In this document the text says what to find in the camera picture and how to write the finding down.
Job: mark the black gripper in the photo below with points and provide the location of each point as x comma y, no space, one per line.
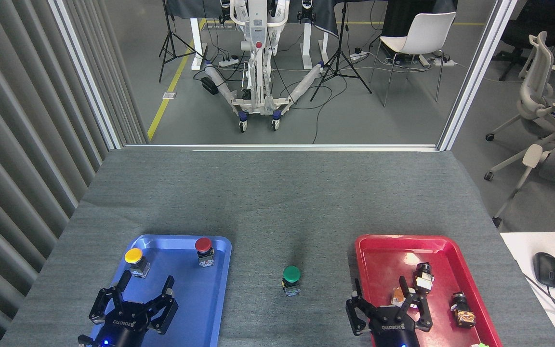
393,330
125,325

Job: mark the green push button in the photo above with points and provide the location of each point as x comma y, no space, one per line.
291,274

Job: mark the yellow push button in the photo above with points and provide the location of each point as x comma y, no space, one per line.
134,256

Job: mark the red push button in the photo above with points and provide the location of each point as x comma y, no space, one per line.
204,245

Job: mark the red plastic tray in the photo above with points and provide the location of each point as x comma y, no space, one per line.
383,260

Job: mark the blue plastic tray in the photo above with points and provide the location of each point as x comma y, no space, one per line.
200,299

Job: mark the white desk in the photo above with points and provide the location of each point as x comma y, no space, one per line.
523,250

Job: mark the black computer mouse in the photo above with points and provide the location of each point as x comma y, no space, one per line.
547,270

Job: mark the silver floor plate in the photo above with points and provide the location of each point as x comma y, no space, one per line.
169,96

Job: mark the black power adapter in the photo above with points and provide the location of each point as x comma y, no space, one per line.
209,86

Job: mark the white power strip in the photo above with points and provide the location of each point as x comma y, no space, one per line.
358,55
443,61
228,62

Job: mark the black tripod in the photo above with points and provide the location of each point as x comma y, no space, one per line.
339,58
169,43

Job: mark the white mesh office chair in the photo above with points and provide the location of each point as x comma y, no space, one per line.
535,86

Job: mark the white table leg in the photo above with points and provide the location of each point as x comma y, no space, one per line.
308,46
195,43

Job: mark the white chair with metal legs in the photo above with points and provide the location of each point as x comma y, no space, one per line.
422,33

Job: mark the white stand on wheels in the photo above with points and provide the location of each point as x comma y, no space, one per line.
257,29

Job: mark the black office chair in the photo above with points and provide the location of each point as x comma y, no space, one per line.
523,29

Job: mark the white and orange switch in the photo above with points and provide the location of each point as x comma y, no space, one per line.
397,295

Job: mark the black knob switch white base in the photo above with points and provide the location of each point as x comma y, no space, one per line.
423,278

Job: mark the black switch with brown base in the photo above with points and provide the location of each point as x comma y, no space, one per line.
463,312

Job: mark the silver horizontal rail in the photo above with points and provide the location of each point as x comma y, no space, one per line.
282,147

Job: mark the silver post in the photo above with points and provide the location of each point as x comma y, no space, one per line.
85,72
477,72

